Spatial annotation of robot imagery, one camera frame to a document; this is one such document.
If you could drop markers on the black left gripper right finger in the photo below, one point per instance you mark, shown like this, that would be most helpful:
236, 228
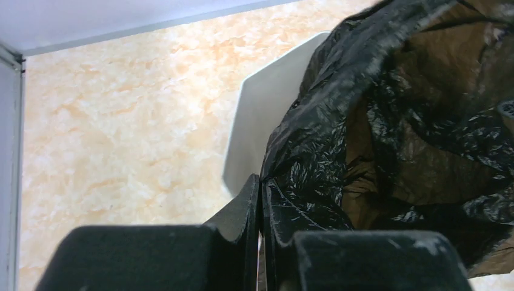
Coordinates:
301, 255

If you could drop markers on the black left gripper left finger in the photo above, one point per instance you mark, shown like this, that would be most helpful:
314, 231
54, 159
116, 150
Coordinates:
220, 254

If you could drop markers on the black plastic trash bag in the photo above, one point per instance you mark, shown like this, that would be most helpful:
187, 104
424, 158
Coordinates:
404, 121

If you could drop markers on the white translucent trash bin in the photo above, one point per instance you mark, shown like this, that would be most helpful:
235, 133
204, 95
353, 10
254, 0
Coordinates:
263, 99

